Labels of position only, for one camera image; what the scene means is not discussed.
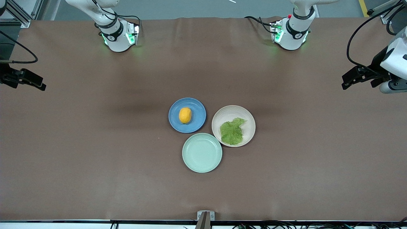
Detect green lettuce leaf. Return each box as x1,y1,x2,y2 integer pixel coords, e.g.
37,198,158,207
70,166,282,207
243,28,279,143
220,117,247,146

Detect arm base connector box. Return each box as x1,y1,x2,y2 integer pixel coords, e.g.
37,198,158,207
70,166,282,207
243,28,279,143
269,20,283,44
126,21,141,45

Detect yellow lemon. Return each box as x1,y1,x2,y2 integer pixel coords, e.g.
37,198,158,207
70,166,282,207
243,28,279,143
179,107,192,124

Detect beige plate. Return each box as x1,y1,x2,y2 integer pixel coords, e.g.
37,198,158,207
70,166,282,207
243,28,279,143
211,105,256,148

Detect blue plate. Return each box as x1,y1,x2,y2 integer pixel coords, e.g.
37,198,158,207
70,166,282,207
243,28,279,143
168,97,207,134

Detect pale green plate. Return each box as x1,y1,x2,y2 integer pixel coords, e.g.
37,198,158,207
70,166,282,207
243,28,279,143
182,133,223,173

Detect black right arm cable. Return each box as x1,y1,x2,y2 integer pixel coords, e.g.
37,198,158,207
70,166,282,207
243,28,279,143
0,30,38,64

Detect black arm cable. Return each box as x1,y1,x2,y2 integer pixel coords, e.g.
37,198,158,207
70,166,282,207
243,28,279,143
0,30,38,64
346,0,407,69

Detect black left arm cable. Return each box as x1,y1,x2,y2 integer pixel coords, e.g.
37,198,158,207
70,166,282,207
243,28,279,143
346,0,407,69

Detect aluminium frame profile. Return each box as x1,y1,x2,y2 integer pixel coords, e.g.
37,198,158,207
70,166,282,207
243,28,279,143
367,0,407,24
6,0,45,28

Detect black base cable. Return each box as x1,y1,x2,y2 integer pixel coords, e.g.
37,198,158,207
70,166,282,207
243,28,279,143
244,16,274,34
92,0,142,27

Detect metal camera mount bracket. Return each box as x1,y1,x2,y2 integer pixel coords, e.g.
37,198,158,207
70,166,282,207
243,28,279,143
195,211,215,229

